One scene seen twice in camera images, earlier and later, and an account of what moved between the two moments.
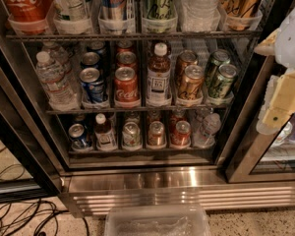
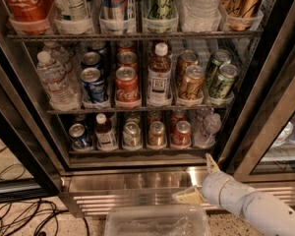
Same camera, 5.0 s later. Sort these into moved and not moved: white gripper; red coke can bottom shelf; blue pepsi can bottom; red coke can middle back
Moved: white gripper
Not moved: red coke can bottom shelf; red coke can middle back; blue pepsi can bottom
